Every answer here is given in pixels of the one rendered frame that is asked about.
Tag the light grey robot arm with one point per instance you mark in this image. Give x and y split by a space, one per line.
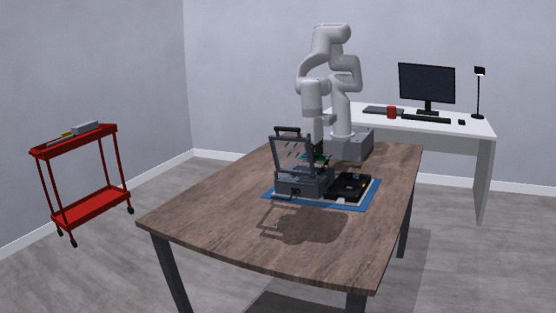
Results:
326 46

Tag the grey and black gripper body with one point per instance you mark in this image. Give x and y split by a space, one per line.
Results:
314 127

